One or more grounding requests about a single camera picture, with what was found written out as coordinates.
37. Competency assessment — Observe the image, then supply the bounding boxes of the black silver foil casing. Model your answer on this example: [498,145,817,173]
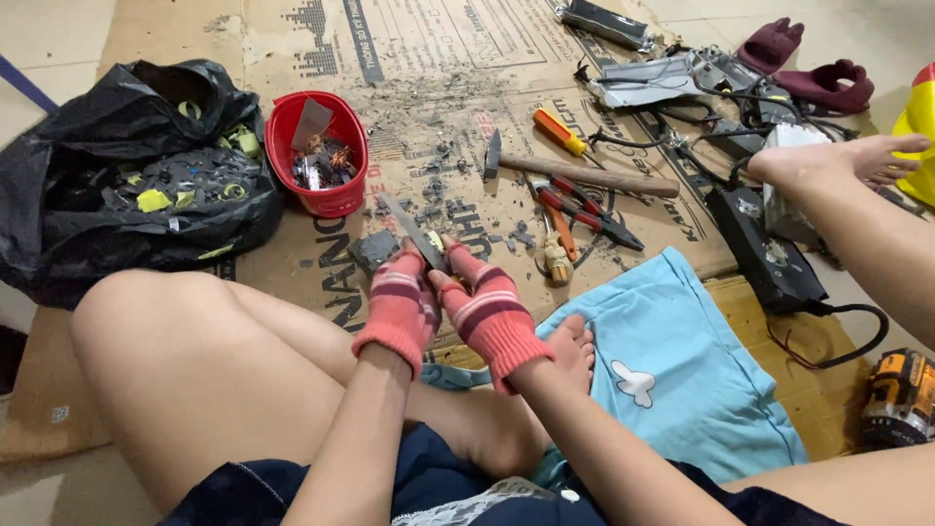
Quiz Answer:
[553,0,656,53]

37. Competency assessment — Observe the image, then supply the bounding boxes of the person's left leg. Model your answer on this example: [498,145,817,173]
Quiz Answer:
[70,268,597,516]

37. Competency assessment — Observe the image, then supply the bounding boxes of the black plastic bag of scraps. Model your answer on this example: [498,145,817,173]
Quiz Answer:
[0,58,286,309]

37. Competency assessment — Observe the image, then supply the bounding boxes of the light blue cloth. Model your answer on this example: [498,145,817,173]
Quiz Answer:
[419,246,810,488]

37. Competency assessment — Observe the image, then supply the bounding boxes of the pale wooden handled tool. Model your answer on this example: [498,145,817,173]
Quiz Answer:
[542,232,576,287]

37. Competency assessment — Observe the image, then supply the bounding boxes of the person's leg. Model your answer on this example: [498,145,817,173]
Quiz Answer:
[719,133,935,526]
[70,268,597,516]

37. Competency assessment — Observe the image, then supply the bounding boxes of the maroon slipper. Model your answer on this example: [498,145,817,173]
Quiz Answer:
[772,58,876,115]
[735,18,806,75]

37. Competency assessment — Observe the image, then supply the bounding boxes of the large printed cardboard sheet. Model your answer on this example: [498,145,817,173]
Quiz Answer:
[0,0,740,463]

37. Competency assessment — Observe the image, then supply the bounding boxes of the red handled pliers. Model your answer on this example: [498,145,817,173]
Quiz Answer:
[535,174,647,253]

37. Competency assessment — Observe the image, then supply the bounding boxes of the black broken plastic chunk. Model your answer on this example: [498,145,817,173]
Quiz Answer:
[348,229,402,276]

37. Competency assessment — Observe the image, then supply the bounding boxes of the wooden handled hammer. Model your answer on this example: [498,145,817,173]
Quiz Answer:
[482,129,682,200]

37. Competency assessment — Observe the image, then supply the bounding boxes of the yellow black cordless drill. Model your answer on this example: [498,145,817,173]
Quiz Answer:
[858,348,935,451]

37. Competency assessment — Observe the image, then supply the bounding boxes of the person's right hand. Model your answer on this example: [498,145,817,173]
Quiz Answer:
[427,234,556,395]

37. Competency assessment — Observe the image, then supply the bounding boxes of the thin red wire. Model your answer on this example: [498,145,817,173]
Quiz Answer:
[765,320,822,371]

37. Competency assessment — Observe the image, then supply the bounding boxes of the orange handled scraper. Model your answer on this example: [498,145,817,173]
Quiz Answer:
[523,171,579,263]

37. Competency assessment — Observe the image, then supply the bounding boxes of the person's right leg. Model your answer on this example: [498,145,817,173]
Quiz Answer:
[719,133,935,526]

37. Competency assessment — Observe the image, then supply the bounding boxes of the grey metal casing with parts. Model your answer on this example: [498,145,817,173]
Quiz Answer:
[690,47,799,127]

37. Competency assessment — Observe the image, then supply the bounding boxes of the person's navy shorts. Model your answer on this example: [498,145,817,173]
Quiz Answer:
[156,422,852,526]

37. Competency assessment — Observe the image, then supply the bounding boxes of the bent silver metal casing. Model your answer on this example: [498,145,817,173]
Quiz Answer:
[584,55,707,111]

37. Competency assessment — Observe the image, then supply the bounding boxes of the thick black cable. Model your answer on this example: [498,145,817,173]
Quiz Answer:
[800,301,891,371]

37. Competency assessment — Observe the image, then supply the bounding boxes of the black power adapter box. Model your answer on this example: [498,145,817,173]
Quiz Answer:
[704,187,831,316]

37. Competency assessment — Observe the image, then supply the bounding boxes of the person's left hand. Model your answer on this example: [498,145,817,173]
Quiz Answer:
[352,237,444,378]

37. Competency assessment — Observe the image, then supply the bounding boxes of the red plastic basket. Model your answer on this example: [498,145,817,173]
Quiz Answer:
[264,91,370,219]

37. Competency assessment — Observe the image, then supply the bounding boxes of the tangle of black wires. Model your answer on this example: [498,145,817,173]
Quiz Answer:
[573,60,864,192]

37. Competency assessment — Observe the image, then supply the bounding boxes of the orange handled screwdriver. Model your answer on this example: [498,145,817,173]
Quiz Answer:
[532,108,609,172]

